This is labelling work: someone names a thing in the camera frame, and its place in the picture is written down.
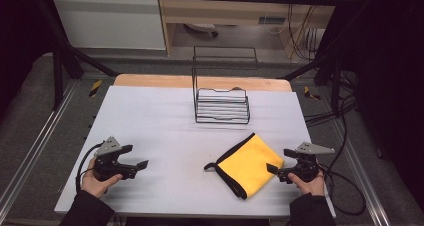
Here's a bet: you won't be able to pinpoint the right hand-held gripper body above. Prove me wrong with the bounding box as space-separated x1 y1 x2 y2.
277 141 336 184

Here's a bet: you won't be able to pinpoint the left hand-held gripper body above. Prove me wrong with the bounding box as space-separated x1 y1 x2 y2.
92 135 139 183

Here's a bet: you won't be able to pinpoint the yellow cloth with black trim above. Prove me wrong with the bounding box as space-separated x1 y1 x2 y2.
203 132 286 201

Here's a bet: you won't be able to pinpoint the person's right hand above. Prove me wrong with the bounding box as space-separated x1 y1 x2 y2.
287 170 326 197

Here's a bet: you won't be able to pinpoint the person's left hand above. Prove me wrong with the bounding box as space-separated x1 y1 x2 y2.
80 166 124 200

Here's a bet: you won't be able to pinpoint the white table cover sheet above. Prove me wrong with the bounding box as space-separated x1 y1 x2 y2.
53 84 337 220

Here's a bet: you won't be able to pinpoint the yellow black tape strip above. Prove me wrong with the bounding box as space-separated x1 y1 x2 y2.
88 79 103 98
302 85 322 102

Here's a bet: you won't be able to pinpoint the wooden table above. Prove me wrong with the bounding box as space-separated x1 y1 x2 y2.
112 73 294 93

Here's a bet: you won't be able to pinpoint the white cabinet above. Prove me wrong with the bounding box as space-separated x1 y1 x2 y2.
51 0 167 51

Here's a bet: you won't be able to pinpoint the black curtain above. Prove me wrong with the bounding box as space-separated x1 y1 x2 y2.
0 0 56 115
316 0 424 214

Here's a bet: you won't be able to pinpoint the white chair base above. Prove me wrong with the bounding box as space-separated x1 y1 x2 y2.
184 22 220 38

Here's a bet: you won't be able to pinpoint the wooden desk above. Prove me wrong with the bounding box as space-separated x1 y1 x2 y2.
156 0 345 58

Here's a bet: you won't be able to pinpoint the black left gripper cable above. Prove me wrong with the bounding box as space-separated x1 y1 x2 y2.
75 143 103 194

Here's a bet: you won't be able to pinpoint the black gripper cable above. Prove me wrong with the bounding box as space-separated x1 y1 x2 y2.
75 143 103 194
317 164 367 217

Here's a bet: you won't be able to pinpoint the bundle of black floor cables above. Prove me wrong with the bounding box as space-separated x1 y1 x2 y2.
304 95 358 128

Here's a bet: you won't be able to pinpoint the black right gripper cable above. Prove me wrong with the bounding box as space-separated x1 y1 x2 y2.
317 164 367 217

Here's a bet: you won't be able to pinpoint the aluminium rail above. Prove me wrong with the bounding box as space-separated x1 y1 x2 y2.
332 119 392 226
0 81 80 214

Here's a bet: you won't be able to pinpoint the black wire rack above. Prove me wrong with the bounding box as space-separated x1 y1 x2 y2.
191 45 260 125

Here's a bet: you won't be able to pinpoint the hanging black cables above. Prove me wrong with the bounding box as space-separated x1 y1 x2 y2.
287 3 322 61

